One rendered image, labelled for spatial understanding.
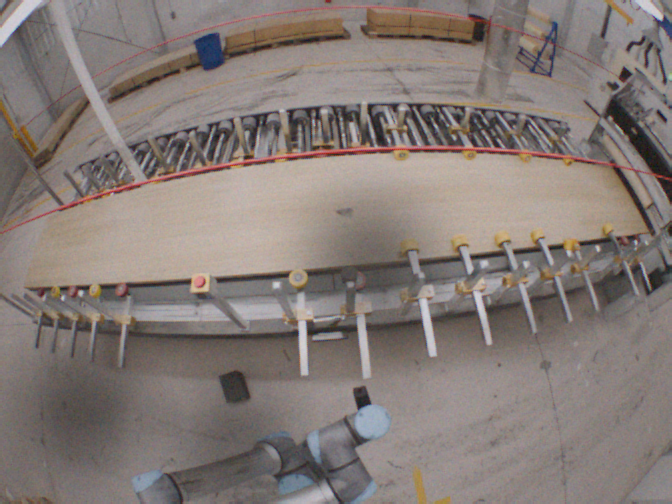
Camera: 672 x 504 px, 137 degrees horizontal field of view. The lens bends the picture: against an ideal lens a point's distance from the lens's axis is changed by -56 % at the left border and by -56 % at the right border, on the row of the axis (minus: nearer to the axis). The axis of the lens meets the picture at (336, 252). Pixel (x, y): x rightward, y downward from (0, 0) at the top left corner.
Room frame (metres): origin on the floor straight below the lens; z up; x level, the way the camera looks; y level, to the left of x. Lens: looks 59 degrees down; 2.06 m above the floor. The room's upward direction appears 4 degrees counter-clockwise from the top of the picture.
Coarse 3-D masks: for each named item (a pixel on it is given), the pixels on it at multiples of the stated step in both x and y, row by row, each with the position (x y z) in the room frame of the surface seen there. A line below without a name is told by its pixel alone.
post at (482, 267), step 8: (480, 264) 0.44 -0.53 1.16; (488, 264) 0.43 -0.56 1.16; (472, 272) 0.44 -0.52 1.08; (480, 272) 0.42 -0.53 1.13; (472, 280) 0.42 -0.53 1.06; (472, 288) 0.42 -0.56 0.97; (456, 296) 0.43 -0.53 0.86; (464, 296) 0.42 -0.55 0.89; (448, 304) 0.44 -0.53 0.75; (456, 304) 0.42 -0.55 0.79
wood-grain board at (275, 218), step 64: (128, 192) 1.28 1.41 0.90; (192, 192) 1.16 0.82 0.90; (256, 192) 1.09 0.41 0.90; (320, 192) 1.05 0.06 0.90; (384, 192) 1.02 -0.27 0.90; (448, 192) 1.01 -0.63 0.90; (512, 192) 1.01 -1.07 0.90; (576, 192) 1.03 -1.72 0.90; (64, 256) 0.80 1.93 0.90; (128, 256) 0.75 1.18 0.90; (192, 256) 0.72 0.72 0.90; (256, 256) 0.69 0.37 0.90; (320, 256) 0.67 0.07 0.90; (384, 256) 0.64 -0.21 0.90; (448, 256) 0.62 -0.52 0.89
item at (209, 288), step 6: (204, 276) 0.43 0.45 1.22; (210, 276) 0.44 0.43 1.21; (192, 282) 0.41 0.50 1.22; (210, 282) 0.42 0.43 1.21; (216, 282) 0.44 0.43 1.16; (192, 288) 0.39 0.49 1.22; (198, 288) 0.39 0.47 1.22; (204, 288) 0.39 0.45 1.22; (210, 288) 0.40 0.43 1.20; (210, 294) 0.38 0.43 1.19
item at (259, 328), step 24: (552, 288) 0.45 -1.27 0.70; (576, 288) 0.41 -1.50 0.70; (384, 312) 0.45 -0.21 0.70; (408, 312) 0.43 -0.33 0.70; (432, 312) 0.42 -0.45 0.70; (456, 312) 0.40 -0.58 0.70; (144, 336) 0.36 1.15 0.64; (168, 336) 0.36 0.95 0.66; (192, 336) 0.37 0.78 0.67; (216, 336) 0.37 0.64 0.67; (240, 336) 0.37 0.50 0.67; (264, 336) 0.37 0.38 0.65; (288, 336) 0.38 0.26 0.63
